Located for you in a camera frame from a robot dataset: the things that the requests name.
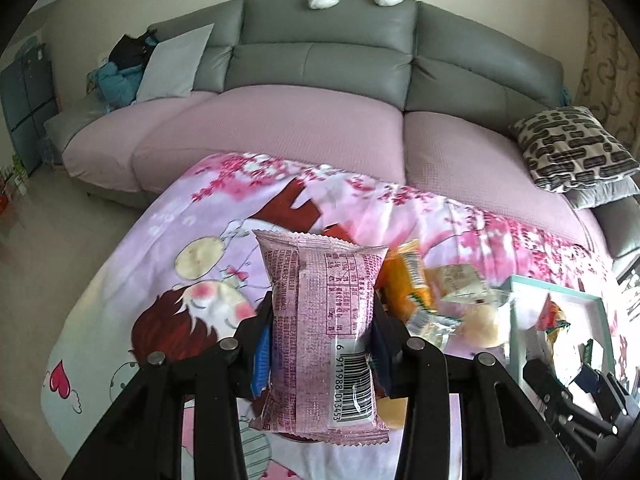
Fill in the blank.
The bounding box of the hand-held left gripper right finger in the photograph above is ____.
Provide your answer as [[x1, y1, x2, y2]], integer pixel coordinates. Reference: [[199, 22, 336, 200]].
[[370, 304, 576, 480]]

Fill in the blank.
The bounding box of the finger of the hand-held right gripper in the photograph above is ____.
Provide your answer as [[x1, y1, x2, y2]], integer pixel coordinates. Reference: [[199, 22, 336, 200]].
[[522, 359, 576, 413], [574, 365, 626, 427]]

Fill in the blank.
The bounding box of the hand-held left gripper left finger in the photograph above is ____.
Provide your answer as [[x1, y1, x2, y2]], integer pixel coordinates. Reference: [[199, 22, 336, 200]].
[[62, 302, 275, 480]]

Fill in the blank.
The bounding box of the cream yellow snack packet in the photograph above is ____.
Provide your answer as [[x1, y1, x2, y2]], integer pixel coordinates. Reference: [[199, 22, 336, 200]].
[[379, 395, 407, 431]]

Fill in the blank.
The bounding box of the teal rimmed white tray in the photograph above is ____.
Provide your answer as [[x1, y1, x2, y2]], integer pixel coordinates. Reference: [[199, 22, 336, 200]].
[[500, 276, 618, 396]]

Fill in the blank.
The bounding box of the red snack packet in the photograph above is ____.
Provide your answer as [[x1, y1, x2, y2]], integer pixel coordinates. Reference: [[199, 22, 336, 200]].
[[536, 296, 571, 333]]

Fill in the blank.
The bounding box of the pink snack packet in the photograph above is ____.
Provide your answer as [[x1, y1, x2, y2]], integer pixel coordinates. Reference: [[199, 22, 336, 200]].
[[250, 229, 391, 446]]

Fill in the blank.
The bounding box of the cream bun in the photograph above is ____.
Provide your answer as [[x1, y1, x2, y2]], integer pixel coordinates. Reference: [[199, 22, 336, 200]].
[[442, 292, 516, 356]]

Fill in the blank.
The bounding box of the orange snack packet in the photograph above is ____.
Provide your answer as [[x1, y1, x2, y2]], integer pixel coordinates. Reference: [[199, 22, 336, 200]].
[[377, 239, 433, 331]]

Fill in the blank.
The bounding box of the clear green-edged cracker packet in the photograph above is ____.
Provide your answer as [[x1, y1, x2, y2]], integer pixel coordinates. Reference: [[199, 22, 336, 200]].
[[405, 305, 463, 348]]

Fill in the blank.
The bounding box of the pale printed snack wrapper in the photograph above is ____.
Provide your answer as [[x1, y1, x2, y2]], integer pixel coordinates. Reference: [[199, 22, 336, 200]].
[[432, 264, 493, 306]]

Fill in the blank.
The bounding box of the pink printed blanket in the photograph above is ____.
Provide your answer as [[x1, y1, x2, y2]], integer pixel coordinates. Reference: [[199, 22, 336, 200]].
[[42, 152, 640, 480]]

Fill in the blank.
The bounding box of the black white patterned pillow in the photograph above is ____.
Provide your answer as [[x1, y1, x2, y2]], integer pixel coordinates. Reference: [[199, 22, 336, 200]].
[[510, 106, 640, 193]]

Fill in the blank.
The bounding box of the pink sofa seat cover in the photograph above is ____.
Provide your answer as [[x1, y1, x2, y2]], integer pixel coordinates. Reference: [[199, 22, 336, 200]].
[[61, 82, 608, 256]]

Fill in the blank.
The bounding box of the patterned beige curtain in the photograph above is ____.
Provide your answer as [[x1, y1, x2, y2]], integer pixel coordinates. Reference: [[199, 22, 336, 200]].
[[575, 0, 640, 146]]

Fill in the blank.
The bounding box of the grey leather sofa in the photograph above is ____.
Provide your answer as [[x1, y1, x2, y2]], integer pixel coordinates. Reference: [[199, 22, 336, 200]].
[[44, 0, 640, 271]]

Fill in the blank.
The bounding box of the green red floor clutter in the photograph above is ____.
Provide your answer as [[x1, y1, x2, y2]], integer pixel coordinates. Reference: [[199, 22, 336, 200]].
[[0, 155, 31, 213]]

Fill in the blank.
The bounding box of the light grey pillow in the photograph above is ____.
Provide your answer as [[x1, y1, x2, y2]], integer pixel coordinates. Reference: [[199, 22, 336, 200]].
[[136, 23, 215, 103]]

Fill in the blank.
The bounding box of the blue cloth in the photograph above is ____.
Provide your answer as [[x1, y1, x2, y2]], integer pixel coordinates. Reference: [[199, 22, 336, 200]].
[[87, 62, 146, 109]]

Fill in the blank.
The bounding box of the black bag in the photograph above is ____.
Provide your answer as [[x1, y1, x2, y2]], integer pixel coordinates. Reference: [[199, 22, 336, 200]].
[[107, 30, 160, 68]]

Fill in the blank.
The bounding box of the grey blue cabinet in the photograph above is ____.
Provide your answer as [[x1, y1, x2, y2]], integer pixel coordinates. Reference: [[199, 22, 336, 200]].
[[0, 42, 61, 176]]

